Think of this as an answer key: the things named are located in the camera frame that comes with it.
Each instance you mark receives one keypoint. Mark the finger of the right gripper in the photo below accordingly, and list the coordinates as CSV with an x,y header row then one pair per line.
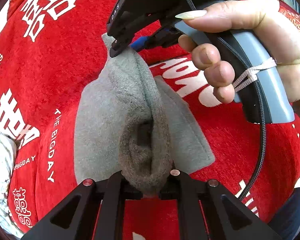
x,y
117,47
140,44

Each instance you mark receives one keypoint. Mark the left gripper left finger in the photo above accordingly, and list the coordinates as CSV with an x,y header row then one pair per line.
x,y
93,210

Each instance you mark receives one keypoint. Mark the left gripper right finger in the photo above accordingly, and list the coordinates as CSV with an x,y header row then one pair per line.
x,y
208,210

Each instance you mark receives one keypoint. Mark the grey knit sweater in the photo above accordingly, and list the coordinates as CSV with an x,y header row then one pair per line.
x,y
130,121

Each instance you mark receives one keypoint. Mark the person's right hand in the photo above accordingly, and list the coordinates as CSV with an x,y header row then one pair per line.
x,y
277,33

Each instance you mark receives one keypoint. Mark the red wedding bedspread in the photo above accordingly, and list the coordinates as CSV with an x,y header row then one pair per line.
x,y
55,102

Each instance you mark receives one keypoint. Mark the white floral quilt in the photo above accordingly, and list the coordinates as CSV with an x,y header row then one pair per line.
x,y
8,151

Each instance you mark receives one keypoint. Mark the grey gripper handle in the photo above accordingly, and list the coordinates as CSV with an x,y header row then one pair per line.
x,y
258,86

